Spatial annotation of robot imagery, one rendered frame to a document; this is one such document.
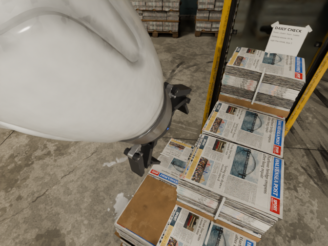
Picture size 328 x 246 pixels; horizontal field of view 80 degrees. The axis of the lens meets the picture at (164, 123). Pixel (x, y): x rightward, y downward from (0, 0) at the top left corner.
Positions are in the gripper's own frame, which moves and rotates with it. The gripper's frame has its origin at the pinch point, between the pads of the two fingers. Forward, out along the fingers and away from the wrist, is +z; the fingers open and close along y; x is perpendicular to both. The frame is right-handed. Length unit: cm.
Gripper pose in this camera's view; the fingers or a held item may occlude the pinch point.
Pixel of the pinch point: (168, 134)
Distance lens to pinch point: 45.9
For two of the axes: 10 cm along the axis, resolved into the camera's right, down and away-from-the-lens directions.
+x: 8.4, 4.6, -2.8
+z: 2.1, 2.0, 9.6
